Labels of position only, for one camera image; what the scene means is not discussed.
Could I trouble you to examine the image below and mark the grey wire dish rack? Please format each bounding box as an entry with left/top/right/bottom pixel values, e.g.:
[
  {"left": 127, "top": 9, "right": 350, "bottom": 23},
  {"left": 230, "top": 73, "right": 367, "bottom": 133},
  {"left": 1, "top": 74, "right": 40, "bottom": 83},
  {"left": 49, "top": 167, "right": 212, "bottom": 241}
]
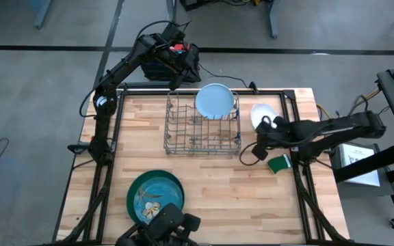
[{"left": 163, "top": 89, "right": 242, "bottom": 157}]

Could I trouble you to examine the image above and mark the red black power station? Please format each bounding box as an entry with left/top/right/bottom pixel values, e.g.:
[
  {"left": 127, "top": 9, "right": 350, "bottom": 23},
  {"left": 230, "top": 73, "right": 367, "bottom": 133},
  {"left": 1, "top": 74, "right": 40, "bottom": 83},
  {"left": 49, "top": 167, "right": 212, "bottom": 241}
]
[{"left": 140, "top": 40, "right": 201, "bottom": 83}]

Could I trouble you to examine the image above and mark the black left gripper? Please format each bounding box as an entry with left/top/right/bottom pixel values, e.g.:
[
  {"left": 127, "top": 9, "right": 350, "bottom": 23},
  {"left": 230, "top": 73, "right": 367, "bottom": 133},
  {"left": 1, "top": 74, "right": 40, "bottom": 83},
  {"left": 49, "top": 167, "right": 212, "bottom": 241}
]
[{"left": 154, "top": 23, "right": 200, "bottom": 91}]

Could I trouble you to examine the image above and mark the yellow cable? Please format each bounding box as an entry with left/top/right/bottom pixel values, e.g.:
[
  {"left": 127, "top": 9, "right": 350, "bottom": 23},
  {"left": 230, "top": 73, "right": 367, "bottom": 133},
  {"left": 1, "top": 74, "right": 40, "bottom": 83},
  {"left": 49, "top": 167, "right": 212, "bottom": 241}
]
[{"left": 316, "top": 87, "right": 381, "bottom": 136}]

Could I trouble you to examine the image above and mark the black power cable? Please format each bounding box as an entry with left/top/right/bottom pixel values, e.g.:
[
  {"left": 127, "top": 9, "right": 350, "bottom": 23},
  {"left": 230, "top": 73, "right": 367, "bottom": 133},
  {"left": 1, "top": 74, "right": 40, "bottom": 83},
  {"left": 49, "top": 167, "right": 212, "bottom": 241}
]
[{"left": 198, "top": 62, "right": 260, "bottom": 94}]

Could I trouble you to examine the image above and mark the black plate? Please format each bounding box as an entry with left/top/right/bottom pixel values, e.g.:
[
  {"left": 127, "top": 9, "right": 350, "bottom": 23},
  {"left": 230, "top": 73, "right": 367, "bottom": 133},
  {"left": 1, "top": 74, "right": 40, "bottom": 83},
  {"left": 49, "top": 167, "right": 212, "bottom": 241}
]
[{"left": 133, "top": 176, "right": 184, "bottom": 226}]

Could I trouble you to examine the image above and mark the white printed box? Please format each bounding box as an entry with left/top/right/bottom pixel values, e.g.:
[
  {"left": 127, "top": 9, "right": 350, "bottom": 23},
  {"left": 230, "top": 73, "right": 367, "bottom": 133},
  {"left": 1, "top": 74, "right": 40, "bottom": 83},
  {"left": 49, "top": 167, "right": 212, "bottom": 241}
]
[{"left": 339, "top": 143, "right": 382, "bottom": 188}]

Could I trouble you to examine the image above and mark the black stand beam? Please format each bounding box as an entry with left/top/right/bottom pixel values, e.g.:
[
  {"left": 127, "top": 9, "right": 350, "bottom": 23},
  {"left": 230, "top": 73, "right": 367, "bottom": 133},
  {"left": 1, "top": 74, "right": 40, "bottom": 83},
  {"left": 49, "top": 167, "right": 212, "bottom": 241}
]
[{"left": 333, "top": 140, "right": 394, "bottom": 184}]

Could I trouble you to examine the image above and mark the large green plate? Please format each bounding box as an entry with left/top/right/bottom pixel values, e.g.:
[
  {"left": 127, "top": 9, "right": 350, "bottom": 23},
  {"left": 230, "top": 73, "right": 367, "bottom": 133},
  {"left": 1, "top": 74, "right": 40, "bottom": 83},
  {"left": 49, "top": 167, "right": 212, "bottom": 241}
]
[{"left": 126, "top": 169, "right": 185, "bottom": 226}]

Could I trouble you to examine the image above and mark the black equipment box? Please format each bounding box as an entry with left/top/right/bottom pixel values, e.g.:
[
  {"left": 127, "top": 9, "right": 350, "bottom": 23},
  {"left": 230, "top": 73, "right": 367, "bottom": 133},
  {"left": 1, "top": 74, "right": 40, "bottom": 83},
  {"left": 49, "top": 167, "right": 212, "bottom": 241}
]
[{"left": 179, "top": 0, "right": 273, "bottom": 12}]

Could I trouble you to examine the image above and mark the black slatted bar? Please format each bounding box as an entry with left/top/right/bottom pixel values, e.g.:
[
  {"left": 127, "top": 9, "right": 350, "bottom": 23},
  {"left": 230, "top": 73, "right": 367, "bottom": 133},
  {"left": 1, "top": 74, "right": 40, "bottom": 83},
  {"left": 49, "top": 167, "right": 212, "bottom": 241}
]
[{"left": 114, "top": 81, "right": 178, "bottom": 90}]

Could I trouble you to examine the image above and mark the light blue plate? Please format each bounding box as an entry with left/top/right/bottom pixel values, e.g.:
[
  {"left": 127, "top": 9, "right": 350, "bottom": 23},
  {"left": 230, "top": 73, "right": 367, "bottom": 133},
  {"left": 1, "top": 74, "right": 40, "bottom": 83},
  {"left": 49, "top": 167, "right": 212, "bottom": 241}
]
[{"left": 195, "top": 83, "right": 235, "bottom": 120}]

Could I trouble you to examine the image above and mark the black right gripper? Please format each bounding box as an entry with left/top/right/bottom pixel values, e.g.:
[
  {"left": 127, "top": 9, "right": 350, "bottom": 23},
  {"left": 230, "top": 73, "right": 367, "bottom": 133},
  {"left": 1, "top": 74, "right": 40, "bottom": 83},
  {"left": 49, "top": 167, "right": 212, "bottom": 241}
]
[{"left": 252, "top": 115, "right": 289, "bottom": 161}]

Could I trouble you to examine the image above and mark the white plate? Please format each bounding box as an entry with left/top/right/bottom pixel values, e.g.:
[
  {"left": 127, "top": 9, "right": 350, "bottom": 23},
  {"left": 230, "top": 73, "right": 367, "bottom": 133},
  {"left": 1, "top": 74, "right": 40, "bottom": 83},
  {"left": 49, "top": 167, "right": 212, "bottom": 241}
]
[{"left": 250, "top": 103, "right": 280, "bottom": 131}]

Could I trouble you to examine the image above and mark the grey table leg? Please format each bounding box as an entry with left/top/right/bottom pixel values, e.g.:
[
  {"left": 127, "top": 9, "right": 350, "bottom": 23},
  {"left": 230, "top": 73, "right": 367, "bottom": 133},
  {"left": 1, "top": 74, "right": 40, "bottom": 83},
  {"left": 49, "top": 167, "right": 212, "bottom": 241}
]
[
  {"left": 165, "top": 0, "right": 178, "bottom": 38},
  {"left": 267, "top": 0, "right": 282, "bottom": 39},
  {"left": 34, "top": 0, "right": 53, "bottom": 30}
]

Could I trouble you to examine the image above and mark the green yellow sponge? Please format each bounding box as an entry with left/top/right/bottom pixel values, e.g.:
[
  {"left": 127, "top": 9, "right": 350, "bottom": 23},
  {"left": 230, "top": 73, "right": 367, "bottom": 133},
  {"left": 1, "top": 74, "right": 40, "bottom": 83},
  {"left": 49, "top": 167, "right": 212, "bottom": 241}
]
[{"left": 267, "top": 153, "right": 293, "bottom": 175}]

